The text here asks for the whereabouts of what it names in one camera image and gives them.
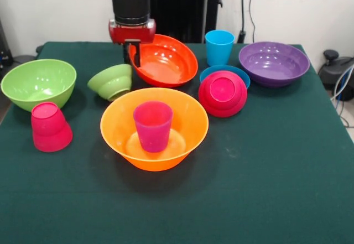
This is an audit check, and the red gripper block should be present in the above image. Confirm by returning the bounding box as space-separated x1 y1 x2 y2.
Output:
108 18 157 68

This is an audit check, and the small green bowl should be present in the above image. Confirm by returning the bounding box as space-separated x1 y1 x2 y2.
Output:
87 63 133 102

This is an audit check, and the red bowl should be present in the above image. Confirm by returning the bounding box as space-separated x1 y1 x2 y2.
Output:
129 33 199 88

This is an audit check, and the large orange bowl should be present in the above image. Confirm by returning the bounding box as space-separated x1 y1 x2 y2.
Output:
100 87 210 172

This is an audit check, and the purple cup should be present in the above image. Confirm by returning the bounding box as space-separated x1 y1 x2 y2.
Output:
133 101 174 153

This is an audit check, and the pink bowl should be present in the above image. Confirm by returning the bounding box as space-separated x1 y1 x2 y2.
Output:
198 70 248 118

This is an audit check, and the pink cup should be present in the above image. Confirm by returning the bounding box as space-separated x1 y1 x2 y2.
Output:
30 102 74 153

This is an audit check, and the blue cup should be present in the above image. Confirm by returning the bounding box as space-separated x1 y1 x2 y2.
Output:
204 30 236 66

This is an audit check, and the large green bowl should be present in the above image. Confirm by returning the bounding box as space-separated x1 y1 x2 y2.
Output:
1 59 77 113

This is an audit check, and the blue bowl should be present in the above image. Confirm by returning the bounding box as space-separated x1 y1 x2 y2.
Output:
199 65 251 90

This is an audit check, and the black equipment box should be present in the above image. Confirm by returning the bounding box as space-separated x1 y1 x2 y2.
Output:
0 19 13 68

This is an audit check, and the purple bowl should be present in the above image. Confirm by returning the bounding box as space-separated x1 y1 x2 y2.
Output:
238 41 310 89

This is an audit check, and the dark green tablecloth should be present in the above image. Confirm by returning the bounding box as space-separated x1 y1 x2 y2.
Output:
0 41 354 244

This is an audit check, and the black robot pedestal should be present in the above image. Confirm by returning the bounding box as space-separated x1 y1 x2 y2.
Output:
149 0 224 44

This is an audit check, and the black cable with plug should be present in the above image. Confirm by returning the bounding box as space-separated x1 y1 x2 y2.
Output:
237 0 247 44

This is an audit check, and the thin black wall cable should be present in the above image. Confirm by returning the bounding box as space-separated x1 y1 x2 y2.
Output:
248 0 266 47

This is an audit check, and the blue white cable bundle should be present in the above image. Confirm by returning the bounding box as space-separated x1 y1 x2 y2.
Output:
330 66 354 128

